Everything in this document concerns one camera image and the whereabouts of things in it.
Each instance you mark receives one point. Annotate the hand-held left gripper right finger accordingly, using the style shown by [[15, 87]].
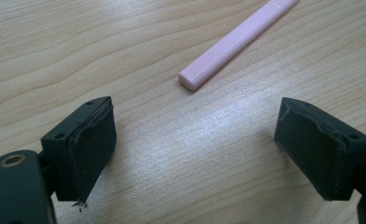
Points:
[[318, 149]]

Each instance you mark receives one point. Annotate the pink toothbrush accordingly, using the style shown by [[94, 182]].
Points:
[[231, 42]]

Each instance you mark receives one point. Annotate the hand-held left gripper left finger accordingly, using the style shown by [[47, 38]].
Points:
[[87, 149]]

